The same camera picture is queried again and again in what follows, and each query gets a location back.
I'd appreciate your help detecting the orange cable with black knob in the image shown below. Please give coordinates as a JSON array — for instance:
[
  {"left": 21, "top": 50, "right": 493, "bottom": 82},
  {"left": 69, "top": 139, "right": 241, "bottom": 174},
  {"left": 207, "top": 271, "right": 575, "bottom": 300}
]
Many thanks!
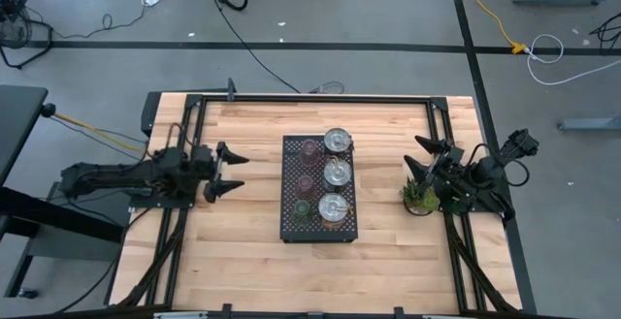
[{"left": 39, "top": 103, "right": 149, "bottom": 156}]

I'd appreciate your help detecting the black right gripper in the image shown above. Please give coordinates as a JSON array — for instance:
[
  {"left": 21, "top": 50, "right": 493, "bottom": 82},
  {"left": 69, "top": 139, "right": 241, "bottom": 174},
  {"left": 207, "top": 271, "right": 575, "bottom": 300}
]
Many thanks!
[{"left": 403, "top": 134, "right": 468, "bottom": 192}]

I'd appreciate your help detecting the succulent plant in black pot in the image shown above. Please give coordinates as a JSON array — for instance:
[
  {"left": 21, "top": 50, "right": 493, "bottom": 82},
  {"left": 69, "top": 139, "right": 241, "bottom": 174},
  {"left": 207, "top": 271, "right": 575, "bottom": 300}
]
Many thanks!
[{"left": 400, "top": 176, "right": 441, "bottom": 218}]

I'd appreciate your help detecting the long black floor cable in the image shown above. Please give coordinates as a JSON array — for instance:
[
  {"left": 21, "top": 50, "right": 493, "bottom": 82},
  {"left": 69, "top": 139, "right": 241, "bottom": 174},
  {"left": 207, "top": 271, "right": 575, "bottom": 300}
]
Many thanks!
[{"left": 199, "top": 0, "right": 303, "bottom": 95}]

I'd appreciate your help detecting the silver lid jar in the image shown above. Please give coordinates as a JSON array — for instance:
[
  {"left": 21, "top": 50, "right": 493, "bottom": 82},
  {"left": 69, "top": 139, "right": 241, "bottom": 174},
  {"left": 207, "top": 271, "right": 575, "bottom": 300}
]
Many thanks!
[
  {"left": 322, "top": 157, "right": 354, "bottom": 188},
  {"left": 323, "top": 127, "right": 353, "bottom": 154}
]

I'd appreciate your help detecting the silver lid top jar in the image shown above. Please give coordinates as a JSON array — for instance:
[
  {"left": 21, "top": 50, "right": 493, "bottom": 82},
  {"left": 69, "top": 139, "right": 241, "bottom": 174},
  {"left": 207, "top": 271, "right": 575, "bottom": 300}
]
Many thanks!
[{"left": 323, "top": 127, "right": 353, "bottom": 154}]

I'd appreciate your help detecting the greenish ribbed glass candlestick holder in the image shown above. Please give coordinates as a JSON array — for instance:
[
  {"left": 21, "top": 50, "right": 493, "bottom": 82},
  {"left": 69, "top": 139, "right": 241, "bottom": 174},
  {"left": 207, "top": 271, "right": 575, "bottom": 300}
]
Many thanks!
[{"left": 290, "top": 200, "right": 314, "bottom": 227}]

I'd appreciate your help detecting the black floor fan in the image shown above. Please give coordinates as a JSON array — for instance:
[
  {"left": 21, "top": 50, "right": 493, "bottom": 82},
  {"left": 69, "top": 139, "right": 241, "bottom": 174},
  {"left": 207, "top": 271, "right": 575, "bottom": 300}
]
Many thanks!
[{"left": 0, "top": 0, "right": 54, "bottom": 71}]

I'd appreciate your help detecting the yellow extension cord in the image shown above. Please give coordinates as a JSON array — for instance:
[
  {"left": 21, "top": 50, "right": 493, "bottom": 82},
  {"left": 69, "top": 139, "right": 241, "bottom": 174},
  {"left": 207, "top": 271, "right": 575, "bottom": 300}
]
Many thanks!
[{"left": 470, "top": 0, "right": 529, "bottom": 56}]

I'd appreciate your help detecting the black cable bundle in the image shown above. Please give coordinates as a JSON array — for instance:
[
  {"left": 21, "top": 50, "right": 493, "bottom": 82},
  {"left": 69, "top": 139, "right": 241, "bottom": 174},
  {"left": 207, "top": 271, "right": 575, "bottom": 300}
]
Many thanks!
[{"left": 589, "top": 11, "right": 621, "bottom": 51}]

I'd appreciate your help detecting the grey looped floor cable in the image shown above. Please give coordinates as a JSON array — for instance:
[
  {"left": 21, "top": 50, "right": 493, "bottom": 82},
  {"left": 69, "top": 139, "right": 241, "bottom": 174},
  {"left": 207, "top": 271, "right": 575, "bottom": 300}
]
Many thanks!
[{"left": 308, "top": 80, "right": 346, "bottom": 95}]

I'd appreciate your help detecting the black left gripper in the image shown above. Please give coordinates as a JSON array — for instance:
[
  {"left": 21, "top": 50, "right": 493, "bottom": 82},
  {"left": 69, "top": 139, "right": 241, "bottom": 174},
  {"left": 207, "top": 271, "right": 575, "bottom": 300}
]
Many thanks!
[{"left": 192, "top": 142, "right": 250, "bottom": 205}]

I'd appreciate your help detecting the black side table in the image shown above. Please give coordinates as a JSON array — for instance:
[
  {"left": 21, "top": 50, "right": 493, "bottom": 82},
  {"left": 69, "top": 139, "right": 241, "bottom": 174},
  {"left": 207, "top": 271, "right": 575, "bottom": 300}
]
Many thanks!
[{"left": 0, "top": 84, "right": 133, "bottom": 301}]

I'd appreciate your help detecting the white floor cable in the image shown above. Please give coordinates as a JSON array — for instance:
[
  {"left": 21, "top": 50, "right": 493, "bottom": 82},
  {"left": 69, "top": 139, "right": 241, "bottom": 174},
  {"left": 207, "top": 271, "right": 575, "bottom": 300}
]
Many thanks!
[{"left": 526, "top": 33, "right": 621, "bottom": 87}]

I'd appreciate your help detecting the grey floor bar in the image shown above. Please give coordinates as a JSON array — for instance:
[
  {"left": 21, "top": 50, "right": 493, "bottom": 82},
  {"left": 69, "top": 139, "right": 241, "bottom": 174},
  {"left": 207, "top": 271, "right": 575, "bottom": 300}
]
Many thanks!
[{"left": 556, "top": 116, "right": 621, "bottom": 132}]

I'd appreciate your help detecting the black aluminium table frame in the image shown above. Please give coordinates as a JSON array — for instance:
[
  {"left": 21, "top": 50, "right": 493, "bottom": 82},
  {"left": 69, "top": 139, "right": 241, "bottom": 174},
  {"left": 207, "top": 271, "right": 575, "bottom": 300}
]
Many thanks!
[{"left": 105, "top": 79, "right": 539, "bottom": 319}]

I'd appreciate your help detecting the black perforated metal shelf riser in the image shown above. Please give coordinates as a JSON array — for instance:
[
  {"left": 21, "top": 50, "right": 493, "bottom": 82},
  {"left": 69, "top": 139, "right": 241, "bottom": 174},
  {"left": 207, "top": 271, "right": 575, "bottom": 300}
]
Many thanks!
[{"left": 279, "top": 134, "right": 359, "bottom": 243}]

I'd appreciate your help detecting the thin black floor cable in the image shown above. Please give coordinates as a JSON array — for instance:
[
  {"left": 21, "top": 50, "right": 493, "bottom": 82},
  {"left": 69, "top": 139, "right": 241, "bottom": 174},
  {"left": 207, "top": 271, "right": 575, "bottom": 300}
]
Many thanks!
[{"left": 50, "top": 3, "right": 147, "bottom": 40}]

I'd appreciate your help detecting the pink ribbed glass candlestick holder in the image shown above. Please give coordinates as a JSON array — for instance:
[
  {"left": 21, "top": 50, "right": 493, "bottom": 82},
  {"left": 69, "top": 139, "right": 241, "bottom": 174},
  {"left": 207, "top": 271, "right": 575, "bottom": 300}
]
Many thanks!
[
  {"left": 294, "top": 175, "right": 319, "bottom": 202},
  {"left": 298, "top": 138, "right": 322, "bottom": 167}
]

